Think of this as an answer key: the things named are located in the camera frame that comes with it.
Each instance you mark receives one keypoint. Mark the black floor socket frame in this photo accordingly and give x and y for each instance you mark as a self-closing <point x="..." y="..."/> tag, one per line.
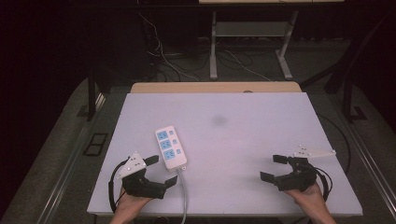
<point x="96" y="144"/>

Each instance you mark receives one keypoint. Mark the grey metal table frame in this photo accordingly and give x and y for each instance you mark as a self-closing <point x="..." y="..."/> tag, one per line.
<point x="249" y="29"/>

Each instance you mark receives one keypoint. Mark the light wooden table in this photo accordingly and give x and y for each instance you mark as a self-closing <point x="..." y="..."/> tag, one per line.
<point x="214" y="87"/>

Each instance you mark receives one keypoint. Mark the white foam board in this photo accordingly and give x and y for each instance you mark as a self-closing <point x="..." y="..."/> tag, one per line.
<point x="236" y="140"/>

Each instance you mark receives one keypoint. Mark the person's left hand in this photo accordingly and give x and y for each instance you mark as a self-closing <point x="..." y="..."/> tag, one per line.
<point x="132" y="203"/>

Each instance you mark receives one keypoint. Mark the person's right hand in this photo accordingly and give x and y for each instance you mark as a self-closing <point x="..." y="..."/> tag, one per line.
<point x="306" y="196"/>

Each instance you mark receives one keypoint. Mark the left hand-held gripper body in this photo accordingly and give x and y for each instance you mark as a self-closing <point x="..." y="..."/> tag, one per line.
<point x="141" y="185"/>

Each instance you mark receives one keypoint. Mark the metal floor rail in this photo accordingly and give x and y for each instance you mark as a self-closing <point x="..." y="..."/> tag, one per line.
<point x="67" y="174"/>
<point x="372" y="165"/>

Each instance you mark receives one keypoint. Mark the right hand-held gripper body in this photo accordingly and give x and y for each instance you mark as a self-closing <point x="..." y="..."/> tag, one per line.
<point x="295" y="179"/>

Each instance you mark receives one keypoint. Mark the black metal stand with foot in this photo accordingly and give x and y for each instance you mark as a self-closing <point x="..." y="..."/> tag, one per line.
<point x="350" y="93"/>

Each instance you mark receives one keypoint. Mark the white power strip blue sockets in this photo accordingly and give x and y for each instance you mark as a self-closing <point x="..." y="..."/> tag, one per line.
<point x="171" y="149"/>

